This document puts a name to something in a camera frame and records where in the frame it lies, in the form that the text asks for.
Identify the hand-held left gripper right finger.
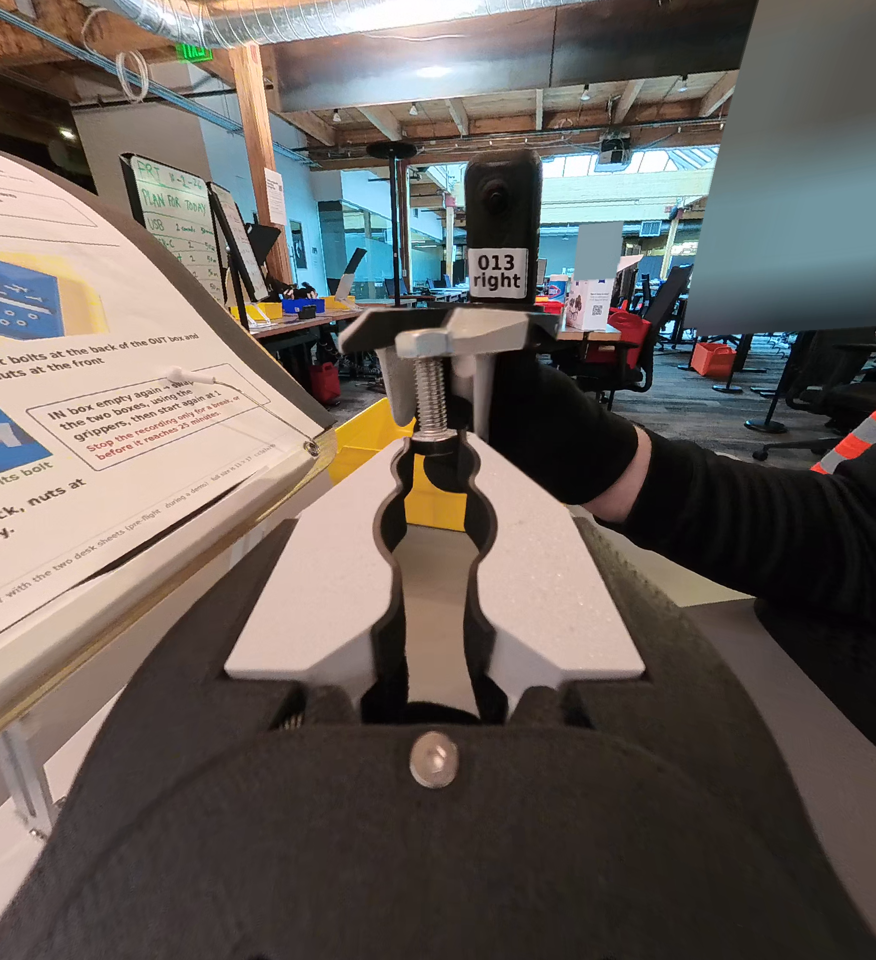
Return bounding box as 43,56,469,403
458,437,646,715

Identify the red office chair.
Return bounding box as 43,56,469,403
584,311,656,391

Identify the white cable coil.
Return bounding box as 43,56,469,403
111,48,150,105

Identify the whiteboard with green writing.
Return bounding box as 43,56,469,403
119,153,229,305

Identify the silver ventilation duct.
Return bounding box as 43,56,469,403
78,0,559,50

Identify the white document stand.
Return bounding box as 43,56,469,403
0,450,356,901

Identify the black office chair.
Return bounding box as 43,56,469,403
644,262,697,354
745,326,876,462

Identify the orange plastic bin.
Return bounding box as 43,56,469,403
690,341,737,378

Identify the black pole stand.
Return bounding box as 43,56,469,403
366,142,418,305

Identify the wooden pillar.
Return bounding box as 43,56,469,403
228,45,292,282

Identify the black document board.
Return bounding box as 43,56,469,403
207,181,283,303

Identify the white printed box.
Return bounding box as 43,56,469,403
564,277,615,331

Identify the person's right forearm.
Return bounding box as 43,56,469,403
584,427,876,631

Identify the silver bolt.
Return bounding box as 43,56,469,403
410,354,454,444

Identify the yellow plastic bin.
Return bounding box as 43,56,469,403
329,396,476,532

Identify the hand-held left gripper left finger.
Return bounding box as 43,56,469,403
224,435,415,704

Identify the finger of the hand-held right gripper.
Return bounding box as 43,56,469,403
337,309,451,429
441,309,535,444

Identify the thin white cord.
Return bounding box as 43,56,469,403
166,365,315,451

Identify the orange safety vest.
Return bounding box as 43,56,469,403
810,382,876,477

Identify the person's torso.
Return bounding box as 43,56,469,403
753,596,876,781

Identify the printed instruction sheet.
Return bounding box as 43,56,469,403
0,138,319,654

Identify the wooden document board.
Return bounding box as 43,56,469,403
0,135,337,747

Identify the person's right hand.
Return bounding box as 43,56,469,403
486,357,652,505

